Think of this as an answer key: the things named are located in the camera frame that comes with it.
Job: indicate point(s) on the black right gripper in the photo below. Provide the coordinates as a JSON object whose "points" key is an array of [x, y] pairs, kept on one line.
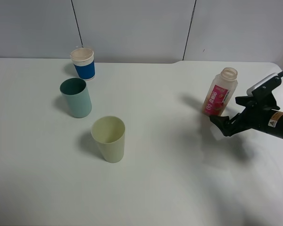
{"points": [[254, 116]]}

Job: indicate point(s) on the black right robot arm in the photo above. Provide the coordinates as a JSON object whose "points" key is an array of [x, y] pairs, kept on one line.
{"points": [[275, 121]]}

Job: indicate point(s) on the light green plastic cup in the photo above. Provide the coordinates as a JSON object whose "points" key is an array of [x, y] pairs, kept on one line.
{"points": [[109, 135]]}

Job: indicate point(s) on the blue paper cup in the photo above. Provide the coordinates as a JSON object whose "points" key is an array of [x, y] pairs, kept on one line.
{"points": [[83, 60]]}

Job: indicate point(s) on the teal plastic cup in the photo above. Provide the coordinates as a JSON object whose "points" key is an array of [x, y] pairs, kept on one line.
{"points": [[76, 94]]}

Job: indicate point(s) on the pink label drink bottle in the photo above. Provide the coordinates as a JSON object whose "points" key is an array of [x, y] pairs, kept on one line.
{"points": [[220, 92]]}

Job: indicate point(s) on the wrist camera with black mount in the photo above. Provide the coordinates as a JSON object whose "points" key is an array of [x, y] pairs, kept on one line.
{"points": [[262, 90]]}

